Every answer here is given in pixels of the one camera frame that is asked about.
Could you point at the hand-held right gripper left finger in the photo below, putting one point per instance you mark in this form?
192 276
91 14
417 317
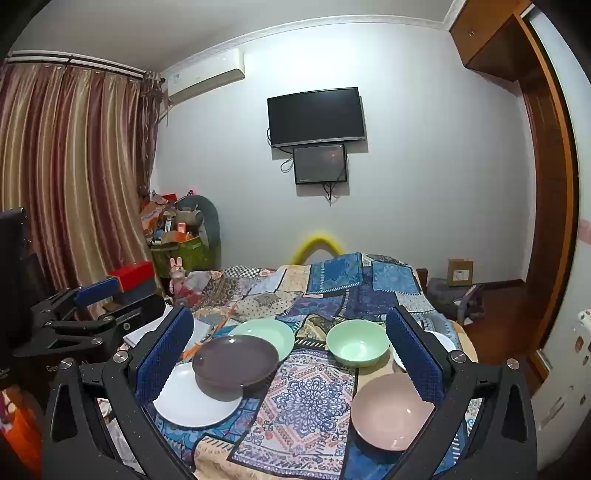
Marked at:
166 355

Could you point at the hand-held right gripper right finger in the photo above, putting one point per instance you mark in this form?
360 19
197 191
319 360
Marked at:
415 355

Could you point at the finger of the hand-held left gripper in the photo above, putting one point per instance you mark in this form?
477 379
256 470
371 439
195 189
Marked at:
97 290
134 314

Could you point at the white dotted bowl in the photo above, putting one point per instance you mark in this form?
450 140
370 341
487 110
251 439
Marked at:
441 341

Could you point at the green bowl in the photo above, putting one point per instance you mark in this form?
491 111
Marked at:
358 344

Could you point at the pink bowl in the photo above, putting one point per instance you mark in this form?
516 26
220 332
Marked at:
388 410

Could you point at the green plate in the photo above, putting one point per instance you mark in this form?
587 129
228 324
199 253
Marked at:
272 332

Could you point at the red box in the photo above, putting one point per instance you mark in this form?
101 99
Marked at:
136 274

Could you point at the white folded cloth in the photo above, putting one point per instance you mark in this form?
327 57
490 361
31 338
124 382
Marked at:
198 330

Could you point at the pink plush bunny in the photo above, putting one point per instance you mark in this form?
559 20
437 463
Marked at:
177 274

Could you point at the grey purple bag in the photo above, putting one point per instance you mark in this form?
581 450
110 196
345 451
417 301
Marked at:
443 295

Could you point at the green storage box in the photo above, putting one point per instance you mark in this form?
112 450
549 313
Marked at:
194 256

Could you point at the cardboard box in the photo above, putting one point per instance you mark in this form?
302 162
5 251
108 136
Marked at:
460 270

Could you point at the pile of assorted clutter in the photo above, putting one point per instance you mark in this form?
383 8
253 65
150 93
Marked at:
166 217

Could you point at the patchwork blanket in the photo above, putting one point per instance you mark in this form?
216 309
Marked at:
314 397

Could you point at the grey cushion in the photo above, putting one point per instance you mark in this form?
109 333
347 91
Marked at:
212 221

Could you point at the striped brown curtain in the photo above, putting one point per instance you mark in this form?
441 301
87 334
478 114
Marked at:
69 161

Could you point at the yellow hoop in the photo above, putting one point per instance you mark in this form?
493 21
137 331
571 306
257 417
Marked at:
318 237

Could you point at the white suitcase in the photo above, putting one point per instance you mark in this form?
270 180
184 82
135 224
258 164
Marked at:
572 369

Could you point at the small black monitor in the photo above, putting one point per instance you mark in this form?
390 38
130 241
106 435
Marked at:
320 164

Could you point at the white air conditioner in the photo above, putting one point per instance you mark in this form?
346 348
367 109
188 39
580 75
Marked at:
203 76

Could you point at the wooden overhead cabinet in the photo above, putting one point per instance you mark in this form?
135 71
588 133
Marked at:
485 41

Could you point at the wooden bed frame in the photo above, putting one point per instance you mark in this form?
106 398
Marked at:
421 279

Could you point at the wooden door frame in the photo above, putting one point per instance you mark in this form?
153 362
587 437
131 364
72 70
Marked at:
549 184

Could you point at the white curtain rail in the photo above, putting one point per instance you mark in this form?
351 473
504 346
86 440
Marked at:
74 62

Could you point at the black wall television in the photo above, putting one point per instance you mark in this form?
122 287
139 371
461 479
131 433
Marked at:
316 117

